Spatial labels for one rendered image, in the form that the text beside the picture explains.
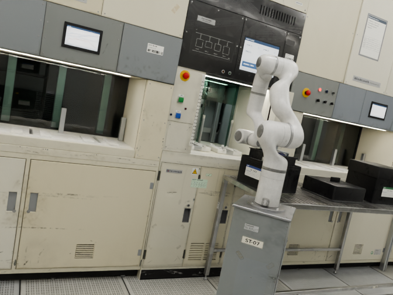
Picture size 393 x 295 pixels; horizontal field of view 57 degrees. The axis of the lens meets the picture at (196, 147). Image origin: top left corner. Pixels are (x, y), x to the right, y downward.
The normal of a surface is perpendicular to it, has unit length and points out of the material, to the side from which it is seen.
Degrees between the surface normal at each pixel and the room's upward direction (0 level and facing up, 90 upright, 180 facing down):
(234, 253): 90
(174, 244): 90
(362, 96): 90
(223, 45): 90
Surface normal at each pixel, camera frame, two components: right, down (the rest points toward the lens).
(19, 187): 0.42, 0.18
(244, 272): -0.33, 0.05
